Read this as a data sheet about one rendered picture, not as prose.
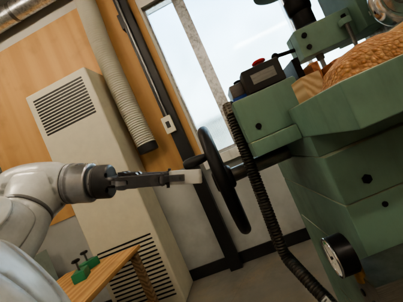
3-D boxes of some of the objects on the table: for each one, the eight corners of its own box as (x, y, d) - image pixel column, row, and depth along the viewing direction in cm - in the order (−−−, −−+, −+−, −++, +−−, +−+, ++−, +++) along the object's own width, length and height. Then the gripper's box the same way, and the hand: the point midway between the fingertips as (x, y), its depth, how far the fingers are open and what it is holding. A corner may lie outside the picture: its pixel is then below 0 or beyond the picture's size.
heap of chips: (314, 96, 40) (304, 73, 40) (405, 56, 39) (394, 32, 39) (342, 80, 31) (328, 51, 31) (459, 29, 30) (445, -2, 30)
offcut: (299, 104, 49) (290, 85, 49) (316, 97, 49) (307, 77, 49) (309, 99, 45) (300, 77, 45) (328, 90, 45) (318, 69, 45)
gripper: (78, 167, 53) (198, 159, 52) (106, 163, 66) (202, 157, 65) (80, 205, 53) (200, 198, 52) (108, 193, 66) (204, 189, 65)
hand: (185, 177), depth 58 cm, fingers closed
